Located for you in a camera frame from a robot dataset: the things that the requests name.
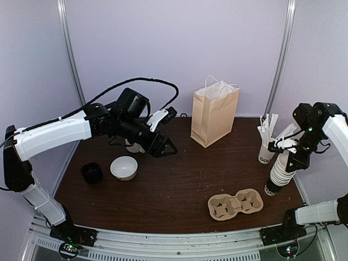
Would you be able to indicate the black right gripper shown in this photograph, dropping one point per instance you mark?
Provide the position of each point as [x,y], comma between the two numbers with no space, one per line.
[299,163]

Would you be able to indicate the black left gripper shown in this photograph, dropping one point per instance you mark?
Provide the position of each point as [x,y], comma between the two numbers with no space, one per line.
[156,151]

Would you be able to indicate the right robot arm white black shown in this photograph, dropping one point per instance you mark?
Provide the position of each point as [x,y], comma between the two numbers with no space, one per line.
[321,121]

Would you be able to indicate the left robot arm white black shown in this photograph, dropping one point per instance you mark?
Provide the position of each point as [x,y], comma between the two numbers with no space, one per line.
[119,118]

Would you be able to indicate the stack of paper cups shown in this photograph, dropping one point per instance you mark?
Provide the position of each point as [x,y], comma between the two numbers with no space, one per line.
[279,177]

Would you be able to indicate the white ceramic mug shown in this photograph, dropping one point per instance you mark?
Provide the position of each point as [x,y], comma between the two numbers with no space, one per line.
[133,148]

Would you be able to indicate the white cup holding straws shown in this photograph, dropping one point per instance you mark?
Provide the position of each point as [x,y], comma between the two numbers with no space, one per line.
[265,156]

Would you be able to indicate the white ceramic bowl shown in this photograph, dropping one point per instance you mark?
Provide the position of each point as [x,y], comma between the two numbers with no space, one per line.
[124,168]

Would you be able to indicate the wrapped white straws bundle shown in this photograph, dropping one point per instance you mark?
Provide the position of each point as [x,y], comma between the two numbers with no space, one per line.
[267,126]

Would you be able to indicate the brown paper bag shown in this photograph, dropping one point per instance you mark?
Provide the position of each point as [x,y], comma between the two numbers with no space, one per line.
[213,111]

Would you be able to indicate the stack of black lids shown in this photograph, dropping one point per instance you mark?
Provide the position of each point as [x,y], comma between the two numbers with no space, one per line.
[91,173]

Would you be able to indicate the cardboard two-cup carrier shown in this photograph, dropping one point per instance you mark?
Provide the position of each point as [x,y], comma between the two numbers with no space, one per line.
[224,207]

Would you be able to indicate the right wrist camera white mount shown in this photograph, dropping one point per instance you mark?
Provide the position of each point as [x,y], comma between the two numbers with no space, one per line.
[280,145]

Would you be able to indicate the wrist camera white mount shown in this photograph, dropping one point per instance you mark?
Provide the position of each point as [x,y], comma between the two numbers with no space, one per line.
[162,116]
[280,145]

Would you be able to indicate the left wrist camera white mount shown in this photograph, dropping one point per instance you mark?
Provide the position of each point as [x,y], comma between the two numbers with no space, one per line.
[162,116]

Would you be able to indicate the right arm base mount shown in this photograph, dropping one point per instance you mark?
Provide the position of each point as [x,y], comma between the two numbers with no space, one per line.
[279,234]

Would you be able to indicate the right aluminium frame post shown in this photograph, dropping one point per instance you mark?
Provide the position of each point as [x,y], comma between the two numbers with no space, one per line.
[285,43]

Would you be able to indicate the aluminium frame post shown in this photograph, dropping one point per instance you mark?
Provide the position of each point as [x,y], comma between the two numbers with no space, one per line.
[285,43]
[69,50]

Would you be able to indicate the aluminium front rail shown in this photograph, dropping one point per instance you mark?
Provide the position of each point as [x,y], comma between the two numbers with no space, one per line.
[246,244]

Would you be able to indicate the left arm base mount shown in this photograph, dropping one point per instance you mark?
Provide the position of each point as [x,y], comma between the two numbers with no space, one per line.
[80,236]

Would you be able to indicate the left aluminium frame post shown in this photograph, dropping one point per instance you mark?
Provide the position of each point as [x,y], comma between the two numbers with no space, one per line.
[69,50]

